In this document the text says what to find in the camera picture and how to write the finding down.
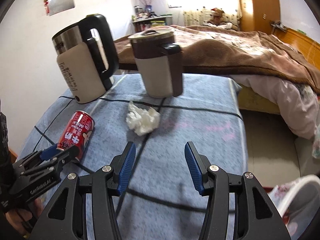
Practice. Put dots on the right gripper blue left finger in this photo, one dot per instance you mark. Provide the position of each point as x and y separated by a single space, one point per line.
124 167

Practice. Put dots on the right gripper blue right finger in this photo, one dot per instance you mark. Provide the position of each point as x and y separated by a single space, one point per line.
196 167

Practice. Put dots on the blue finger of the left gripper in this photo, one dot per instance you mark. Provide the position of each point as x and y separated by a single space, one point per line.
49 153
60 160

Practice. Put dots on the white tissue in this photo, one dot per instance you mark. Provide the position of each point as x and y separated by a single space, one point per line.
142 121

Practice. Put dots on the white trash bin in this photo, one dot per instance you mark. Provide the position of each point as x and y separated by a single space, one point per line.
298 204

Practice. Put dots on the left hand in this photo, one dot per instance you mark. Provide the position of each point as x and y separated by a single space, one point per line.
18 216

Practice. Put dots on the blue patterned tablecloth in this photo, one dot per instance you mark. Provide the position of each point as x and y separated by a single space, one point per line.
160 201

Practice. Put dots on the white steel electric kettle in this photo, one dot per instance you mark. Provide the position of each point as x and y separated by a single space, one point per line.
87 57

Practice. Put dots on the white brown lidded mug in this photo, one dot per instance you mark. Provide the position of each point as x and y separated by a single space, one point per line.
159 61

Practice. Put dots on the green plastic bag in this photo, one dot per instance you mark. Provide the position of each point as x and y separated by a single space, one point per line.
316 144

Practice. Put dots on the brown blanket bed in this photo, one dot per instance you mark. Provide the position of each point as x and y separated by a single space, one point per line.
271 68

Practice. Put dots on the cluttered side shelf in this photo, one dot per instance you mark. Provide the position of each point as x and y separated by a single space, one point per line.
145 18

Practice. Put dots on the brown teddy bear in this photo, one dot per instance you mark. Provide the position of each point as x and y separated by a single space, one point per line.
216 16

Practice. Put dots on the wooden headboard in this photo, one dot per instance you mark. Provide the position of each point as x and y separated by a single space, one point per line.
309 48

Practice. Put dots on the blue floral curtain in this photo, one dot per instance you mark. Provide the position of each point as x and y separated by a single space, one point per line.
197 12

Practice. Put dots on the wooden wardrobe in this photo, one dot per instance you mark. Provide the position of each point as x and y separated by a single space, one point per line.
257 15

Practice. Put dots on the silver wall picture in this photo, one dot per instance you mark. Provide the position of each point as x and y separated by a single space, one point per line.
53 7

